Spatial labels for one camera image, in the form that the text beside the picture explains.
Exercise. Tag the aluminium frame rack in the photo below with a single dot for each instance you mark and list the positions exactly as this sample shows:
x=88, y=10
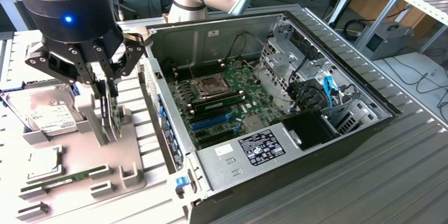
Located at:
x=425, y=2

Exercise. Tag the dark RAM stick with label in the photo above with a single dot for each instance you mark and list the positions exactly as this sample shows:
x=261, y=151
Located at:
x=213, y=106

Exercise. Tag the silver chipset heatsink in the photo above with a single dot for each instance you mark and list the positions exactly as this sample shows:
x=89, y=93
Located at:
x=253, y=124

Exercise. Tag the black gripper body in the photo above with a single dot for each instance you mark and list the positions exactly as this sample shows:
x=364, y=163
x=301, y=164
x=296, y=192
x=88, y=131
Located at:
x=76, y=19

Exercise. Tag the silver CPU chip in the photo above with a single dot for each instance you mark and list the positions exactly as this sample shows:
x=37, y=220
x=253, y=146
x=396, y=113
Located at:
x=42, y=163

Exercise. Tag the silver hard disk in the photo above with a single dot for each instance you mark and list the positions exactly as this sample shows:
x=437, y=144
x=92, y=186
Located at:
x=41, y=108

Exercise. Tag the black RAM slot bank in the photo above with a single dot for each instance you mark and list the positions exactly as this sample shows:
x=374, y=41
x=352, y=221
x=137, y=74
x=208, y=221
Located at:
x=209, y=69

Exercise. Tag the metal CPU socket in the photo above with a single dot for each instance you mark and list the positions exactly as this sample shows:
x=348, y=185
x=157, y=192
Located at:
x=209, y=86

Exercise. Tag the green RAM stick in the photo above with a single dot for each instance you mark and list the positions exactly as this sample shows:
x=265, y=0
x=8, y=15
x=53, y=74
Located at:
x=80, y=175

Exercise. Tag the grey parts rack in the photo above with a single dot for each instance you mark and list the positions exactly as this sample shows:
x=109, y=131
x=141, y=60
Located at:
x=80, y=161

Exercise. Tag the graphics card with metal bracket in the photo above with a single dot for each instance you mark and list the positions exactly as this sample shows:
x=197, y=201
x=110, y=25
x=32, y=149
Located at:
x=112, y=119

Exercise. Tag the grey control box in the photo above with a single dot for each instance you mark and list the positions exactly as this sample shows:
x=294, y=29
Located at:
x=388, y=41

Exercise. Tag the green motherboard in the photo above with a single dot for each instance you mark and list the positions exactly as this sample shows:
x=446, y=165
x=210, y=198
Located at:
x=244, y=82

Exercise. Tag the open black PC case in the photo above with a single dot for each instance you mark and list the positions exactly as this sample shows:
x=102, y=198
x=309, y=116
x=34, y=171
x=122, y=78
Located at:
x=314, y=176

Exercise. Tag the blue expansion slot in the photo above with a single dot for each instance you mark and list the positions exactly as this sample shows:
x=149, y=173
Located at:
x=209, y=122

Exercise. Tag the perforated metal disk bay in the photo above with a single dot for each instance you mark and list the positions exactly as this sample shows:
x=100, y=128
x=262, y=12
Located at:
x=286, y=61

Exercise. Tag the silver power supply unit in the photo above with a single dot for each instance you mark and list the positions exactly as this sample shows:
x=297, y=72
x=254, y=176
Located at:
x=224, y=166

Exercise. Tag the blue case latch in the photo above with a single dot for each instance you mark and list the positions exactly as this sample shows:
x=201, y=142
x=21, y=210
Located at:
x=180, y=182

